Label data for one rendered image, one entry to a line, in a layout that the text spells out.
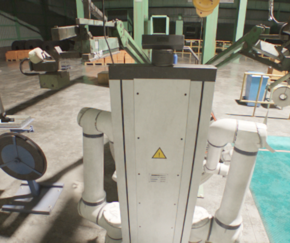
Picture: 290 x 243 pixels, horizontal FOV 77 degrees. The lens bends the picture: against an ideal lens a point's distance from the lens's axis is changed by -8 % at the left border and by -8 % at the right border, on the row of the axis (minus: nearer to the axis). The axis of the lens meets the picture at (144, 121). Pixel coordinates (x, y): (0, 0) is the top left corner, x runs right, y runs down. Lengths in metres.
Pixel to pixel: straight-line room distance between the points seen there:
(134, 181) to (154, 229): 0.33
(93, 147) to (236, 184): 0.76
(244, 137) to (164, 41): 0.58
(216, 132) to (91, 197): 0.80
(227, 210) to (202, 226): 0.18
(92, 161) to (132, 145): 0.46
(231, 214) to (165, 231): 0.36
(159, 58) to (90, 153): 0.69
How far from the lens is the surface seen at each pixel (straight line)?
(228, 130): 0.97
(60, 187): 2.91
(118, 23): 2.19
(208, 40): 6.36
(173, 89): 0.64
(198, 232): 1.26
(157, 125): 0.69
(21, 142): 2.34
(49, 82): 1.78
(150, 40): 0.64
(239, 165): 1.04
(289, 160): 3.97
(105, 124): 0.99
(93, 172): 1.17
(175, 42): 0.64
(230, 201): 1.14
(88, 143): 1.10
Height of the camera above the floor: 1.87
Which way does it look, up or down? 25 degrees down
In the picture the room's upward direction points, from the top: straight up
